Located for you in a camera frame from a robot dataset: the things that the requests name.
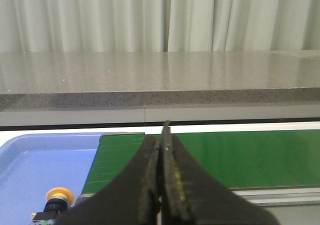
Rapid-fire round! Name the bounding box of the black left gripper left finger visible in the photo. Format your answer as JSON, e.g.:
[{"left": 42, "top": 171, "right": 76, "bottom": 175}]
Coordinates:
[{"left": 56, "top": 135, "right": 160, "bottom": 225}]

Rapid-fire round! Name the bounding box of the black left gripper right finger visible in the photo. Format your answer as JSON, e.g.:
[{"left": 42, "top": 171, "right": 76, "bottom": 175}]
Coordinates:
[{"left": 161, "top": 121, "right": 279, "bottom": 225}]

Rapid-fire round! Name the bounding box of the yellow mushroom push button switch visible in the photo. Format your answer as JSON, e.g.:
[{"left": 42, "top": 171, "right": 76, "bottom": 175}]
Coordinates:
[{"left": 31, "top": 187, "right": 75, "bottom": 225}]

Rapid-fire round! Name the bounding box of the green conveyor belt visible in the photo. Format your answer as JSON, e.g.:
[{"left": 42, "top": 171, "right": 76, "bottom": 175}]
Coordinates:
[{"left": 82, "top": 129, "right": 320, "bottom": 194}]

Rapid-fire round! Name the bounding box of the blue plastic tray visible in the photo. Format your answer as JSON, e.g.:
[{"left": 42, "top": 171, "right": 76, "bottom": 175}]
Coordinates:
[{"left": 0, "top": 132, "right": 102, "bottom": 225}]

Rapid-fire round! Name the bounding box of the grey stone countertop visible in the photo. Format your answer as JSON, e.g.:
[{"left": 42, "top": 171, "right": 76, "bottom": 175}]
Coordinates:
[{"left": 0, "top": 50, "right": 320, "bottom": 127}]

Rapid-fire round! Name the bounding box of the white pleated curtain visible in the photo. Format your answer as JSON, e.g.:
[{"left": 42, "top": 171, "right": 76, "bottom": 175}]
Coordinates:
[{"left": 0, "top": 0, "right": 320, "bottom": 53}]

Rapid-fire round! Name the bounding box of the aluminium conveyor frame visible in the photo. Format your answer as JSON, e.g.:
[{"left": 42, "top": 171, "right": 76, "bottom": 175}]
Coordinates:
[{"left": 73, "top": 186, "right": 320, "bottom": 207}]

